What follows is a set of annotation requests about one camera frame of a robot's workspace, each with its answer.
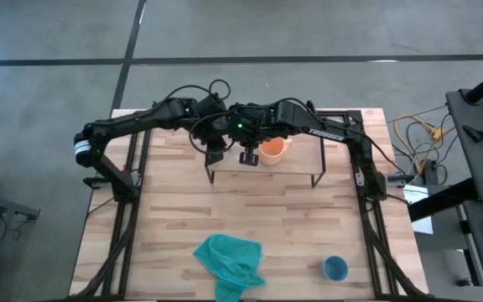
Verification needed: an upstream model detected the black diagonal desk beam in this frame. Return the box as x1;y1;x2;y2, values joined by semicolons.
407;178;480;222

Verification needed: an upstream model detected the yellow cable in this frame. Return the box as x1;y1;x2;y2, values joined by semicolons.
393;112;449;177

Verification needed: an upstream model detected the teal knitted cloth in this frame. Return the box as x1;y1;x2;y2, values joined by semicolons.
193;233;267;302

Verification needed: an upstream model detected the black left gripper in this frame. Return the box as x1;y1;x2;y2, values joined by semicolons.
194;94;231;166

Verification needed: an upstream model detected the blue cup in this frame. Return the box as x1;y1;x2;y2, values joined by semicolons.
322;254;350;283

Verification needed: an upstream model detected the white paper sheet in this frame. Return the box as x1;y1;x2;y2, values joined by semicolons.
402;184;434;235

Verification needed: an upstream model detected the grey power strip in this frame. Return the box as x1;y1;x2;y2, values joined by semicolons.
422;158;450;182

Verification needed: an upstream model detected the black aluminium table frame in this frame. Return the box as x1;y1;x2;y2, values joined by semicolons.
68;100;431;302

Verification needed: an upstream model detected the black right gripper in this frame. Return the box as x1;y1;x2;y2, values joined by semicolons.
226;102;277;167

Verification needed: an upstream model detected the orange ceramic mug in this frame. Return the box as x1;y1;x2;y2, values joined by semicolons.
257;136;293;167

